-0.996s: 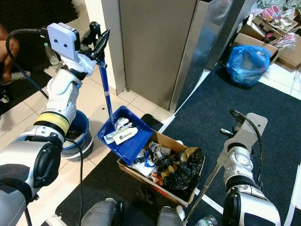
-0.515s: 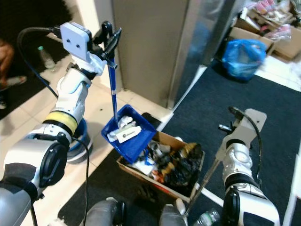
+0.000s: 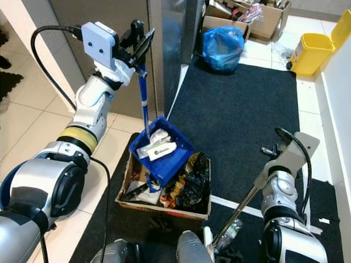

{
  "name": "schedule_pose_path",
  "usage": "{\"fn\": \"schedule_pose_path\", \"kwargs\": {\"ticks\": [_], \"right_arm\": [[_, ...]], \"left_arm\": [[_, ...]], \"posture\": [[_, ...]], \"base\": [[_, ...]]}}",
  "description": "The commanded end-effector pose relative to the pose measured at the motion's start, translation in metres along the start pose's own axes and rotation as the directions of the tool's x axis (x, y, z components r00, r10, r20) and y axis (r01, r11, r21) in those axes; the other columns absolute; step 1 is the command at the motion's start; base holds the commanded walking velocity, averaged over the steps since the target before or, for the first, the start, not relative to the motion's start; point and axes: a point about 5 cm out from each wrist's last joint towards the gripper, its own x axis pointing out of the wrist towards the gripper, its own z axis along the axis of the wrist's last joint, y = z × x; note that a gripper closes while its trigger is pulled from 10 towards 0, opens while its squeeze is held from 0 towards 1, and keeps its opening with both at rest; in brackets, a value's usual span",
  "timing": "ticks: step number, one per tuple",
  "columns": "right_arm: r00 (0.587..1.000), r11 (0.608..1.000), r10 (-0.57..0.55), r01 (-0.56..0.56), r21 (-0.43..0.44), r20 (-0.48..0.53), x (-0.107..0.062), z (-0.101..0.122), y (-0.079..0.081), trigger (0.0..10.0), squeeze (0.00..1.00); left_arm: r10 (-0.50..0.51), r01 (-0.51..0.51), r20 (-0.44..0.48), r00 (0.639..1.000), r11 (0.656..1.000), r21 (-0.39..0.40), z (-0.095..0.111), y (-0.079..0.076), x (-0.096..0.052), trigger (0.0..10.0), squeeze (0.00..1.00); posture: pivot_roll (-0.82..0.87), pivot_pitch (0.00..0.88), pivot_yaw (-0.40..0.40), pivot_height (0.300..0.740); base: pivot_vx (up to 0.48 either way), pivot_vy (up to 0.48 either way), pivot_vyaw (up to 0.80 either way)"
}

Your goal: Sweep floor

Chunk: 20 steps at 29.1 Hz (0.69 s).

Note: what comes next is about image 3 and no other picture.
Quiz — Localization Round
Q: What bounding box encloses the grey right robot leg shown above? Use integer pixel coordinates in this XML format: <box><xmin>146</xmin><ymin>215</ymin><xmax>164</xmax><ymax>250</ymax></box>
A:
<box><xmin>177</xmin><ymin>230</ymin><xmax>218</xmax><ymax>263</ymax></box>

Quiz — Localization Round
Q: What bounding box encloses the blue plastic bag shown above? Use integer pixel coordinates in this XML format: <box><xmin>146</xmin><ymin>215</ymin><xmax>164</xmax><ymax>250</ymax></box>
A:
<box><xmin>201</xmin><ymin>25</ymin><xmax>246</xmax><ymax>74</ymax></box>

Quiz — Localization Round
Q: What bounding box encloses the yellow plastic bin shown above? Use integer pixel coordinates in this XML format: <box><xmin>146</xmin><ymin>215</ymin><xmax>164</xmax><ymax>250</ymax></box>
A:
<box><xmin>287</xmin><ymin>9</ymin><xmax>351</xmax><ymax>77</ymax></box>

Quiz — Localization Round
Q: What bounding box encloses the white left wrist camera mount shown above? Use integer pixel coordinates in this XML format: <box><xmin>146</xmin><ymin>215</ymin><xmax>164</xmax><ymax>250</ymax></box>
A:
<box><xmin>81</xmin><ymin>21</ymin><xmax>119</xmax><ymax>72</ymax></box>

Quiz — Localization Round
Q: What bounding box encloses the dark metal fridge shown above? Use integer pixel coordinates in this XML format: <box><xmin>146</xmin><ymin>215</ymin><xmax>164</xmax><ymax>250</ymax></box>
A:
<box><xmin>49</xmin><ymin>0</ymin><xmax>204</xmax><ymax>119</ymax></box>

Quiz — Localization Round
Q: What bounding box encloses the grey robot leg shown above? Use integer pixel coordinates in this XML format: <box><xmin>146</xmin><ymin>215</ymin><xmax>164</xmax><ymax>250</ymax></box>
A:
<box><xmin>90</xmin><ymin>238</ymin><xmax>141</xmax><ymax>263</ymax></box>
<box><xmin>177</xmin><ymin>230</ymin><xmax>218</xmax><ymax>263</ymax></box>

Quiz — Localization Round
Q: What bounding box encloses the large black floor mat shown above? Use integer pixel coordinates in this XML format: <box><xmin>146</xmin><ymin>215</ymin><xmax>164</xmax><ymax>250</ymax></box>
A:
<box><xmin>167</xmin><ymin>62</ymin><xmax>301</xmax><ymax>213</ymax></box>

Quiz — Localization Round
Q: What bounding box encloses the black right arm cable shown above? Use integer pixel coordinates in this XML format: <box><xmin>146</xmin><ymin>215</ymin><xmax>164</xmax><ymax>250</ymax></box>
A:
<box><xmin>274</xmin><ymin>127</ymin><xmax>314</xmax><ymax>201</ymax></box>

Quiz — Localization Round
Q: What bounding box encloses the grey left robot leg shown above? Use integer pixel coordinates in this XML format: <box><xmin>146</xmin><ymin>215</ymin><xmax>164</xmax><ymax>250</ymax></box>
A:
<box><xmin>90</xmin><ymin>238</ymin><xmax>141</xmax><ymax>263</ymax></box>

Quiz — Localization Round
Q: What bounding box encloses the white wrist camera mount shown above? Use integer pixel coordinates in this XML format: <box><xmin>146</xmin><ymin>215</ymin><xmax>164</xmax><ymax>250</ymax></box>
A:
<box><xmin>81</xmin><ymin>21</ymin><xmax>119</xmax><ymax>72</ymax></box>
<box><xmin>280</xmin><ymin>131</ymin><xmax>320</xmax><ymax>168</ymax></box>

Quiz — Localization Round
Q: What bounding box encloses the open cardboard box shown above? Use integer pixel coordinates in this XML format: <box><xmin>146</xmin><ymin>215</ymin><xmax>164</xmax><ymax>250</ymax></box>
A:
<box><xmin>202</xmin><ymin>0</ymin><xmax>253</xmax><ymax>39</ymax></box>
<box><xmin>250</xmin><ymin>0</ymin><xmax>292</xmax><ymax>42</ymax></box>

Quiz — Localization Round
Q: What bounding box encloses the clear plastic bottle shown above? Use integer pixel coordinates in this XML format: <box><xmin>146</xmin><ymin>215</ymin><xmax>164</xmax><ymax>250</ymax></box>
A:
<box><xmin>219</xmin><ymin>219</ymin><xmax>245</xmax><ymax>245</ymax></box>

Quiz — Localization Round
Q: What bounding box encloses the round blue waste bin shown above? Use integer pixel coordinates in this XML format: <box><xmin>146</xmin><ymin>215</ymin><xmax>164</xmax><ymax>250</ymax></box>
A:
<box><xmin>0</xmin><ymin>161</ymin><xmax>29</xmax><ymax>210</ymax></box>

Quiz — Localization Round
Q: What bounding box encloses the grey metal broom handle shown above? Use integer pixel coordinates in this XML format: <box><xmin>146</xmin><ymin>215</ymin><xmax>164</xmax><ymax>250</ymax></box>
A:
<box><xmin>211</xmin><ymin>185</ymin><xmax>262</xmax><ymax>251</ymax></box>

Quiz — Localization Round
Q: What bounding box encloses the cardboard box with rubbish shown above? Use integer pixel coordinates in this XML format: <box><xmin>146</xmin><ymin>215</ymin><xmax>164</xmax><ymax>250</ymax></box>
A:
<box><xmin>115</xmin><ymin>150</ymin><xmax>212</xmax><ymax>221</ymax></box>

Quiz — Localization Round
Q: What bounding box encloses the crumpled white paper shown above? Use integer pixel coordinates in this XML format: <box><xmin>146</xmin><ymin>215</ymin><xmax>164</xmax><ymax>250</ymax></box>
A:
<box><xmin>148</xmin><ymin>129</ymin><xmax>170</xmax><ymax>145</ymax></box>

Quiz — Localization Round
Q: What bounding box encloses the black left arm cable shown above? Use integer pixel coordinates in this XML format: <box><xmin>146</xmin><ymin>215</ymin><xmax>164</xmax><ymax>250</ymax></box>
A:
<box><xmin>30</xmin><ymin>24</ymin><xmax>84</xmax><ymax>111</ymax></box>

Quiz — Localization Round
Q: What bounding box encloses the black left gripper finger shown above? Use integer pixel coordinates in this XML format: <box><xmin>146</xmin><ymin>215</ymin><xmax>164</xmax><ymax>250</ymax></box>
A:
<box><xmin>129</xmin><ymin>19</ymin><xmax>146</xmax><ymax>51</ymax></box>
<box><xmin>137</xmin><ymin>28</ymin><xmax>157</xmax><ymax>62</ymax></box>

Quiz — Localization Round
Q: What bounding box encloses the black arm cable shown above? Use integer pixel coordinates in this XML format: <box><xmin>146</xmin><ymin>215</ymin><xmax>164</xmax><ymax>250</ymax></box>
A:
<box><xmin>30</xmin><ymin>24</ymin><xmax>84</xmax><ymax>111</ymax></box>
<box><xmin>274</xmin><ymin>127</ymin><xmax>314</xmax><ymax>201</ymax></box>

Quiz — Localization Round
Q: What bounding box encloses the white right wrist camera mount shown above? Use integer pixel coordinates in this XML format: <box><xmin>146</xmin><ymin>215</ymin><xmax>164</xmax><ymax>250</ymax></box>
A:
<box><xmin>280</xmin><ymin>131</ymin><xmax>320</xmax><ymax>168</ymax></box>

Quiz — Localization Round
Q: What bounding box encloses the blue plastic dustpan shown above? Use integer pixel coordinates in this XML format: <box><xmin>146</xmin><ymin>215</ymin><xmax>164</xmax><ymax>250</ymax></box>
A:
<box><xmin>128</xmin><ymin>67</ymin><xmax>195</xmax><ymax>188</ymax></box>

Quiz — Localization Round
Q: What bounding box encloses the black plastic bag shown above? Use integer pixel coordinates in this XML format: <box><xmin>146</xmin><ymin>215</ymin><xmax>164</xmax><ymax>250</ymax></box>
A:
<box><xmin>175</xmin><ymin>153</ymin><xmax>211</xmax><ymax>211</ymax></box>

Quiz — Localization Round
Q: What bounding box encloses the white printed packet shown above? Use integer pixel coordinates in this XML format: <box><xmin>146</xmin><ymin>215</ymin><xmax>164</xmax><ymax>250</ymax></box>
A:
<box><xmin>137</xmin><ymin>142</ymin><xmax>178</xmax><ymax>162</ymax></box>

